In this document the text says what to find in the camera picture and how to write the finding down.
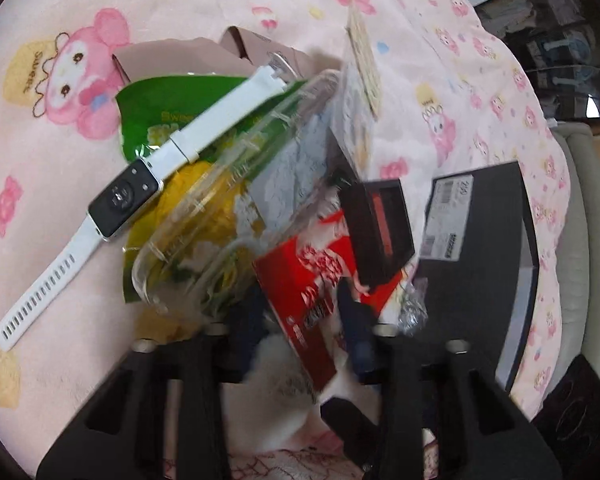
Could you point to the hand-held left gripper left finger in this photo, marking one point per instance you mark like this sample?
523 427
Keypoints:
247 340

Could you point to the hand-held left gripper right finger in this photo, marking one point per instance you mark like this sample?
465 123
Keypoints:
355 335

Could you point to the red printed packet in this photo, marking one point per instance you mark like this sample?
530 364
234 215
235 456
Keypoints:
290 300

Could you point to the white smart watch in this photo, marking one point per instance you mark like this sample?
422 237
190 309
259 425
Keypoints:
122 200

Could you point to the clear plastic container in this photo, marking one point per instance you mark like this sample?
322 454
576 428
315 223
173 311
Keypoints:
280 125

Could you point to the clear plastic wrapper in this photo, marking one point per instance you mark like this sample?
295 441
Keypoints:
414 305

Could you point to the small black box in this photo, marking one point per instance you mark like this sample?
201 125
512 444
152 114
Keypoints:
380 220

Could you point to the white pink fluffy cloth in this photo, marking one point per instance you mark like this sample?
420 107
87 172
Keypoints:
280 466

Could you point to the black box with white label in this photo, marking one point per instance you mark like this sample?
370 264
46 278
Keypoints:
485 260

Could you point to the pink printed blanket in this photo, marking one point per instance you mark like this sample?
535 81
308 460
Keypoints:
55 240

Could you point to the green snack packet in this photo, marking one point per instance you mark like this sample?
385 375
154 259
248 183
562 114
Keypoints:
150 110

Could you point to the white padded furniture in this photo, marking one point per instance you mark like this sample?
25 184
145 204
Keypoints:
587 240

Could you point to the cartoon girl card packet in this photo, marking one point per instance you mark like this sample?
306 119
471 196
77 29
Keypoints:
362 60

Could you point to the black glass tabletop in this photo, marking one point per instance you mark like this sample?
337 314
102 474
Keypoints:
565 92

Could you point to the cluttered shelf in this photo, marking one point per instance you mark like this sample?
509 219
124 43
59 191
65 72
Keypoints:
545 20

